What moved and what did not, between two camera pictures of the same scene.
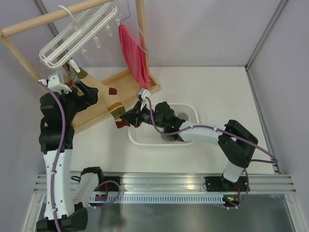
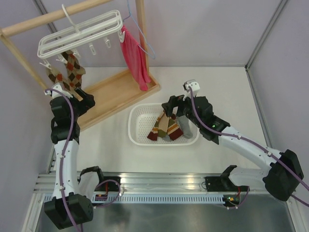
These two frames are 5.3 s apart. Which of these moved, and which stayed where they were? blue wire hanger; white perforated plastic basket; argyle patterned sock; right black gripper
Moved: argyle patterned sock; right black gripper
Stayed: white perforated plastic basket; blue wire hanger
